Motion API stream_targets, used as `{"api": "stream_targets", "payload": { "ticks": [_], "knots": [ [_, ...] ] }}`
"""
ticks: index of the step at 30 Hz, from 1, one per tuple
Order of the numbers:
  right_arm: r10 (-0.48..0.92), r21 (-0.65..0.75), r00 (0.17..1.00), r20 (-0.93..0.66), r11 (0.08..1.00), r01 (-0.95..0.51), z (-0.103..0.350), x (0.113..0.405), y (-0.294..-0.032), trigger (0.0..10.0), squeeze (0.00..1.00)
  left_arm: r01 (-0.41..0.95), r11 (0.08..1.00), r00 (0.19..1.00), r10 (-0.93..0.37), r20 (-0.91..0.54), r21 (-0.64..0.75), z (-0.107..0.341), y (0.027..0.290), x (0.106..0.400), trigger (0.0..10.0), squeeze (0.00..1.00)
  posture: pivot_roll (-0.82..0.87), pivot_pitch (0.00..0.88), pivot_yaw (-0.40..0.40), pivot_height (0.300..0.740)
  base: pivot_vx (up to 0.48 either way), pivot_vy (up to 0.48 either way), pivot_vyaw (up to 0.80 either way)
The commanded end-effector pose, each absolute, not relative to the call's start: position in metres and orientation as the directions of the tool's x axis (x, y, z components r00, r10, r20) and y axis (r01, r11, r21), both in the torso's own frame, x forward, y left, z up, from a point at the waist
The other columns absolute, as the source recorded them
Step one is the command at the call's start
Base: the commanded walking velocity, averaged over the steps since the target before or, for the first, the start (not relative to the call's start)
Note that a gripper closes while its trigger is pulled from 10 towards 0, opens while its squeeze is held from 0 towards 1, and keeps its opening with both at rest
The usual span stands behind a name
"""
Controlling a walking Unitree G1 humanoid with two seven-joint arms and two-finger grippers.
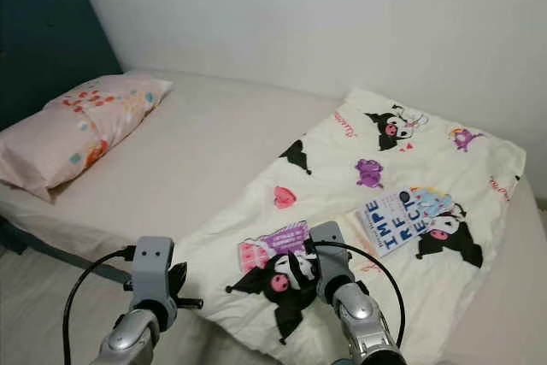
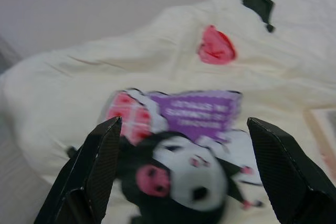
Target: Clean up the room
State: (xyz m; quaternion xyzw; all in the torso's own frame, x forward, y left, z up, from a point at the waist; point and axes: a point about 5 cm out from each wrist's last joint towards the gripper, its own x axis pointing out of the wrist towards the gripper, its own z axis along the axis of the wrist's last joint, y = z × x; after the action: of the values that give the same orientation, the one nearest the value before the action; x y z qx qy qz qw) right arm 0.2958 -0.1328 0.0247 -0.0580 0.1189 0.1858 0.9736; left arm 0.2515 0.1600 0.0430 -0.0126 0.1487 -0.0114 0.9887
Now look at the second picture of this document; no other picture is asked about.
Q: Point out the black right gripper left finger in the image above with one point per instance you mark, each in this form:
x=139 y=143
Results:
x=86 y=182

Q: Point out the cream cartoon print blanket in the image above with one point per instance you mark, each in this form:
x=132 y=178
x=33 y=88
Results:
x=157 y=64

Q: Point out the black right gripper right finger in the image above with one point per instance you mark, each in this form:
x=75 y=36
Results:
x=288 y=176

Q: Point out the mattress with beige sheet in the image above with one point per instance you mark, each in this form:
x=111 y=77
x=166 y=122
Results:
x=78 y=11

